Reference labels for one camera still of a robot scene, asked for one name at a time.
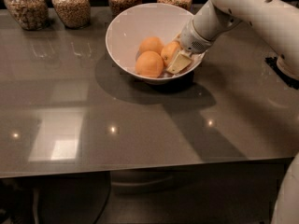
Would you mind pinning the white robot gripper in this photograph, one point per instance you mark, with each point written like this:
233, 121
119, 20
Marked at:
193, 40

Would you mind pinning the orange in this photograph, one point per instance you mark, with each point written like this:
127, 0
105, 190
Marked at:
152, 43
169, 50
149, 64

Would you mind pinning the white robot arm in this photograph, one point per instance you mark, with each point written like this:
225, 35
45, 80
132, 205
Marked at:
277, 23

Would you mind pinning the white ceramic bowl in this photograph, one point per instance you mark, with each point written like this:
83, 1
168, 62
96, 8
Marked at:
126, 32

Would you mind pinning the leftmost glass grain jar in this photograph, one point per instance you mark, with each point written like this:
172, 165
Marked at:
31, 15

